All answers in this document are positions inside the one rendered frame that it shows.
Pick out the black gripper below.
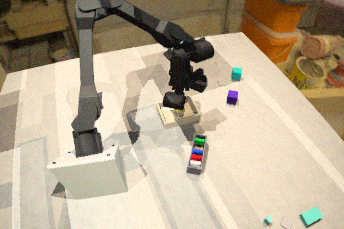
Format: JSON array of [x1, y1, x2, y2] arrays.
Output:
[[163, 65, 193, 110]]

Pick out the turquoise rectangular block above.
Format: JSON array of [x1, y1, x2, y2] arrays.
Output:
[[299, 206, 323, 227]]

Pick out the purple cube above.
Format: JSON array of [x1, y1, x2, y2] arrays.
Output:
[[227, 90, 238, 105]]

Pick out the small teal cube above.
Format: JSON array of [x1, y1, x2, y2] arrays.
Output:
[[231, 67, 242, 80]]

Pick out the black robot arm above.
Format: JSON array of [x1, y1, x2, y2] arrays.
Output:
[[71, 0, 214, 158]]

